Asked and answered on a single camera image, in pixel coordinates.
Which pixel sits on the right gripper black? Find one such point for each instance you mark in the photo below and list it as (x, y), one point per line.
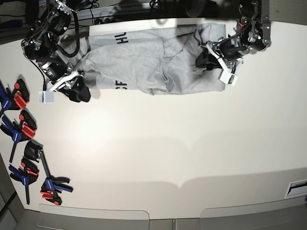
(56, 70)

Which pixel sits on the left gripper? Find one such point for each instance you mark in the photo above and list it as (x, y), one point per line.
(229, 49)

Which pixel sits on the grey T-shirt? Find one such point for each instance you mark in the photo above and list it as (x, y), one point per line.
(156, 61)

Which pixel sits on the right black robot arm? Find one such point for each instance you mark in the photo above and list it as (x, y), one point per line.
(42, 46)

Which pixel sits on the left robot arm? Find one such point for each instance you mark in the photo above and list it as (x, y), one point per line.
(253, 32)

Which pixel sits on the blue red bar clamp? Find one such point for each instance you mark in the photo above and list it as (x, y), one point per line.
(27, 174)
(16, 99)
(19, 132)

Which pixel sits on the top blue red bar clamp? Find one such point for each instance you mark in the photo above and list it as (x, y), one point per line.
(16, 99)

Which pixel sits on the long bar clamp black pad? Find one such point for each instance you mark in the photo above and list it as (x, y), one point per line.
(52, 186)

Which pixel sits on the white label plate on table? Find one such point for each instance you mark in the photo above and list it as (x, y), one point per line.
(296, 189)

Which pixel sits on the aluminium frame rail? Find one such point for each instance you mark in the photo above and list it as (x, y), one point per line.
(97, 12)

